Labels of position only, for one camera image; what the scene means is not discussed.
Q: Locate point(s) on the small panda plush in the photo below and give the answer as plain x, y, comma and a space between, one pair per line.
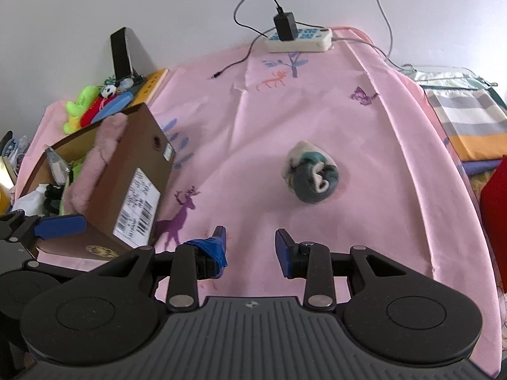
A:
107, 92

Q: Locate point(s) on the yellow packet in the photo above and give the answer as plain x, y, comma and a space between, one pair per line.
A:
3, 202

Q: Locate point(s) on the clear plastic bottle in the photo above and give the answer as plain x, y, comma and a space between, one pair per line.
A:
57, 166

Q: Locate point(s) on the yellow book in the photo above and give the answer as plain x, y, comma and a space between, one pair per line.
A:
152, 85

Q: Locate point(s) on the white power strip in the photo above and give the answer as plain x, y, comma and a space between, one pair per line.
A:
313, 41

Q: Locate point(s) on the pink teddy bear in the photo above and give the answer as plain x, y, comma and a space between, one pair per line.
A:
95, 166

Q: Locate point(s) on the green plush frog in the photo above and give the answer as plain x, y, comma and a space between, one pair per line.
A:
75, 168

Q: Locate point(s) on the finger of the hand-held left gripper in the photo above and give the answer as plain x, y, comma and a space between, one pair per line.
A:
59, 225

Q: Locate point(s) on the black charger adapter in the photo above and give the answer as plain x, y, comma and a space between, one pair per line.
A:
286, 27

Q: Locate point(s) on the striped blanket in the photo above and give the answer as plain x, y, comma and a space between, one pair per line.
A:
463, 114

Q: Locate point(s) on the white cloth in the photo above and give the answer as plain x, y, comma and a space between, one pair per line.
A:
31, 202

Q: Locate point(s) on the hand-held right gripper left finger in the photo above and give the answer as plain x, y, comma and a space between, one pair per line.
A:
216, 249

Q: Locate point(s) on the neon green plush toy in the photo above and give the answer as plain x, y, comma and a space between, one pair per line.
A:
81, 105

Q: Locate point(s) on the purple folded cloth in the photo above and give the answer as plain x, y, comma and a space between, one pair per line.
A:
483, 166

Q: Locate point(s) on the red plush toy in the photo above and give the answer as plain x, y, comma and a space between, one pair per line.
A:
93, 114

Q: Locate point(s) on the blue plush toy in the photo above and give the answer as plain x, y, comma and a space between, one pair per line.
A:
119, 101

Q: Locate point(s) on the black soft item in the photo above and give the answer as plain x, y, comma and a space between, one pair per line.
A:
53, 194

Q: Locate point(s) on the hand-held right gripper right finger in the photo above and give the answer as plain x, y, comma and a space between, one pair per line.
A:
283, 251

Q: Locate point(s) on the pink printed sheet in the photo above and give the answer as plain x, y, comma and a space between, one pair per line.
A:
317, 107

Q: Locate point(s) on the grey teal socks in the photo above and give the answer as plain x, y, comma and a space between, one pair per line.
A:
313, 178

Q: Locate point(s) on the brown cardboard box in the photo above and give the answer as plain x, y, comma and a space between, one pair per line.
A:
134, 154

